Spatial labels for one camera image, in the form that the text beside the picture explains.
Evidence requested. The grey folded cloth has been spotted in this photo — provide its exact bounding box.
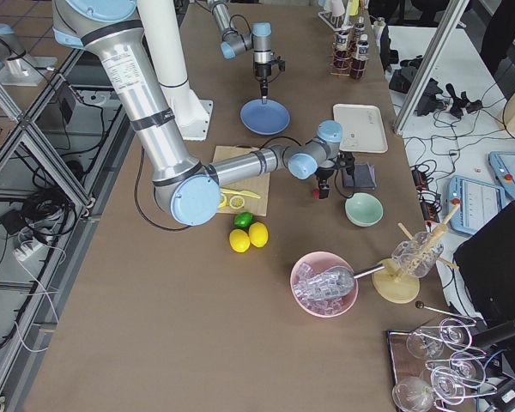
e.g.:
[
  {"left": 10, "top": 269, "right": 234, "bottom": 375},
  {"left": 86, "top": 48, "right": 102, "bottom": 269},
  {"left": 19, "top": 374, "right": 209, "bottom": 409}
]
[{"left": 342, "top": 163, "right": 377, "bottom": 190}]

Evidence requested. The green bowl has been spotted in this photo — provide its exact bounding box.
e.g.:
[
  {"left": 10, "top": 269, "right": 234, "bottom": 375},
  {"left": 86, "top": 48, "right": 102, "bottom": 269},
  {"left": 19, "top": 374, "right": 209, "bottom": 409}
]
[{"left": 344, "top": 193, "right": 384, "bottom": 227}]

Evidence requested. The copper wire bottle rack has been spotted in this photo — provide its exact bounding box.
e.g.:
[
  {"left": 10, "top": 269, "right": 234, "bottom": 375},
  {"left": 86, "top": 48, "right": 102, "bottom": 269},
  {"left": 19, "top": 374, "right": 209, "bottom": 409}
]
[{"left": 330, "top": 28, "right": 357, "bottom": 77}]

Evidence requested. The tea bottle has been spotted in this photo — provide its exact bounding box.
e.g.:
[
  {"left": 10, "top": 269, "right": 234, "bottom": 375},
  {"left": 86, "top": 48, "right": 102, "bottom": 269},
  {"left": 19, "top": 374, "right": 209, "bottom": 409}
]
[
  {"left": 331, "top": 26, "right": 350, "bottom": 75},
  {"left": 353, "top": 16, "right": 365, "bottom": 43},
  {"left": 349, "top": 34, "right": 369, "bottom": 80}
]

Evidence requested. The wine glass rack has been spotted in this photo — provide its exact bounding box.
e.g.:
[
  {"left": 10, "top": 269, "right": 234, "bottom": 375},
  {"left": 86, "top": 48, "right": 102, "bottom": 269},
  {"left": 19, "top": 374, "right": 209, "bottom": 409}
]
[{"left": 386, "top": 300, "right": 500, "bottom": 411}]

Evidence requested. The metal ice scoop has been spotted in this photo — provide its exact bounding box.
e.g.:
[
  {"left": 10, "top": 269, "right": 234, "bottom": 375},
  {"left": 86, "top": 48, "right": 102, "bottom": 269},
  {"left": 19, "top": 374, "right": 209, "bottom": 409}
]
[{"left": 317, "top": 264, "right": 385, "bottom": 300}]

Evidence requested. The lemon slice inner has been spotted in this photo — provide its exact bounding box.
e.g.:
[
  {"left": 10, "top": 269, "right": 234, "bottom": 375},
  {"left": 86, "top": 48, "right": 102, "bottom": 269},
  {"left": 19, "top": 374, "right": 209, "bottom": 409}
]
[{"left": 228, "top": 195, "right": 245, "bottom": 210}]

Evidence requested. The lemon slice near edge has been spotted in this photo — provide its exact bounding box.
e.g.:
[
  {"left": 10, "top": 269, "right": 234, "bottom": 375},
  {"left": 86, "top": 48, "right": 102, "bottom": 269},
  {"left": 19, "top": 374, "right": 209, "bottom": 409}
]
[{"left": 218, "top": 193, "right": 228, "bottom": 209}]

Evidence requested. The cream rabbit tray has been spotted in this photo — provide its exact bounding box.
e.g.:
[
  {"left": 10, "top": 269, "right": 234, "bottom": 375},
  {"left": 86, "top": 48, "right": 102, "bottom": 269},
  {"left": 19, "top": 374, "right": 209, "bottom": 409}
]
[{"left": 333, "top": 103, "right": 388, "bottom": 154}]

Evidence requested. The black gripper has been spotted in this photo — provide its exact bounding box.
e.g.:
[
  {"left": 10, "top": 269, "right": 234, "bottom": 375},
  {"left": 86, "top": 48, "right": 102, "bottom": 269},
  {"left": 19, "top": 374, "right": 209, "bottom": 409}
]
[
  {"left": 314, "top": 167, "right": 336, "bottom": 199},
  {"left": 253, "top": 50, "right": 274, "bottom": 104}
]

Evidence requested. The yellow lemon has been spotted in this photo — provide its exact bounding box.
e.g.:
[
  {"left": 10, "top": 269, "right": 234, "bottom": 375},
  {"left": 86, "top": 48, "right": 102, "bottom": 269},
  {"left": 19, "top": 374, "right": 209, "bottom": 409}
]
[
  {"left": 228, "top": 228, "right": 251, "bottom": 253},
  {"left": 248, "top": 222, "right": 269, "bottom": 248}
]

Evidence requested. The glass mug on stand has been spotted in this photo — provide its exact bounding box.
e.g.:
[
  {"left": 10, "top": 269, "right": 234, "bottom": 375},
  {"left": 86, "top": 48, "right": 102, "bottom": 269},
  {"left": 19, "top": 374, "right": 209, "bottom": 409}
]
[{"left": 391, "top": 232, "right": 444, "bottom": 278}]

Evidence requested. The blue round plate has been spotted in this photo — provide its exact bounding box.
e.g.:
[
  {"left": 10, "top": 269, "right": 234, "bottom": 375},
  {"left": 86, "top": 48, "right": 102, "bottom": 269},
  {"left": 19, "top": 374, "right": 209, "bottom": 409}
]
[{"left": 239, "top": 99, "right": 291, "bottom": 136}]

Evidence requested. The wooden cup tree stand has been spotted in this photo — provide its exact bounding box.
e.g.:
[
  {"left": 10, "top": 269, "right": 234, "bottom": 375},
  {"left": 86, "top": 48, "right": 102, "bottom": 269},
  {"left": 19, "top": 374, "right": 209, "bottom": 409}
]
[{"left": 372, "top": 203, "right": 460, "bottom": 304}]

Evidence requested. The pink bowl with ice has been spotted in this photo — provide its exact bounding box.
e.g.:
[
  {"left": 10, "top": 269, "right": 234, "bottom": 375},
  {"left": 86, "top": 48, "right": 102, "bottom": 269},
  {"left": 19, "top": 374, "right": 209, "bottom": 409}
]
[{"left": 290, "top": 251, "right": 359, "bottom": 318}]

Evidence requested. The black laptop monitor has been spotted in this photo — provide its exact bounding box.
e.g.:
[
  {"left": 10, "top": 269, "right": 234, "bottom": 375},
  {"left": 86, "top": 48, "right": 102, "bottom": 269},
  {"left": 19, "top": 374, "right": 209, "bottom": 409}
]
[{"left": 454, "top": 201, "right": 515, "bottom": 324}]

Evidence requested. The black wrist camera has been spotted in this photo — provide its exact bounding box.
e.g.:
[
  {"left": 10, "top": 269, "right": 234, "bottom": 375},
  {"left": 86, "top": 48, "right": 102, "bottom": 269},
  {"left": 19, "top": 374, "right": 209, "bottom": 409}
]
[
  {"left": 270, "top": 57, "right": 286, "bottom": 72},
  {"left": 336, "top": 152, "right": 355, "bottom": 177}
]

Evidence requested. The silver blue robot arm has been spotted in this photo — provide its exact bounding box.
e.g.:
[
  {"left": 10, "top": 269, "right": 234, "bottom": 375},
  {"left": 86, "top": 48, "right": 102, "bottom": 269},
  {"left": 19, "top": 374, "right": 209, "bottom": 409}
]
[
  {"left": 52, "top": 1, "right": 342, "bottom": 226},
  {"left": 206, "top": 1, "right": 283, "bottom": 104}
]

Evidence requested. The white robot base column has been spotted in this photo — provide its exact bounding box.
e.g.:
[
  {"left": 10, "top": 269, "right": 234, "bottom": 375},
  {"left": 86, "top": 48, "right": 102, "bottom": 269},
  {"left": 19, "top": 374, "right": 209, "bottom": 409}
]
[{"left": 137, "top": 0, "right": 213, "bottom": 142}]

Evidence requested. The aluminium frame post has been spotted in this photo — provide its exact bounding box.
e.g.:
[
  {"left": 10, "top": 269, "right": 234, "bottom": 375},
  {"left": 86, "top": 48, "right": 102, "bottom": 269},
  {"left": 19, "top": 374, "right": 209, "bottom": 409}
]
[{"left": 393, "top": 0, "right": 469, "bottom": 136}]

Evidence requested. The yellow plastic knife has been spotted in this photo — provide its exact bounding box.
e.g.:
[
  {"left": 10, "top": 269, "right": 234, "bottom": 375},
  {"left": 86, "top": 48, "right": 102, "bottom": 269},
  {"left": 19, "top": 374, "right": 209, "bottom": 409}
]
[{"left": 220, "top": 188, "right": 261, "bottom": 199}]

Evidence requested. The blue teach pendant near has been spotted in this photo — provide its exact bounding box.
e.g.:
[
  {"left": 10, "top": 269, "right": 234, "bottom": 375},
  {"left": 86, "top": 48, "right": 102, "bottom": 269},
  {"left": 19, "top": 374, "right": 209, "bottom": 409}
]
[{"left": 447, "top": 175, "right": 507, "bottom": 235}]

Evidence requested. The green lime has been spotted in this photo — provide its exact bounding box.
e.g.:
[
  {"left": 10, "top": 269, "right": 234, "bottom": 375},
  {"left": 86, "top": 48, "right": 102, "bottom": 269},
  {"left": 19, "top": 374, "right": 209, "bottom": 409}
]
[{"left": 233, "top": 212, "right": 253, "bottom": 228}]

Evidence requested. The bamboo cutting board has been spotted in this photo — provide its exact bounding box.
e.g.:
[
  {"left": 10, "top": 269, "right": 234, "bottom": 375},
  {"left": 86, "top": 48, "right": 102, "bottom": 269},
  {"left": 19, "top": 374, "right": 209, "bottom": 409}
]
[{"left": 212, "top": 146, "right": 270, "bottom": 216}]

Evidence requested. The pink cup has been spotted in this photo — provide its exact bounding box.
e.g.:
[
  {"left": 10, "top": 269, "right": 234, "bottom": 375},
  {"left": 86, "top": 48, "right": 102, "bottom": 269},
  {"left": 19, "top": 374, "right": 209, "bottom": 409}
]
[{"left": 330, "top": 0, "right": 346, "bottom": 17}]

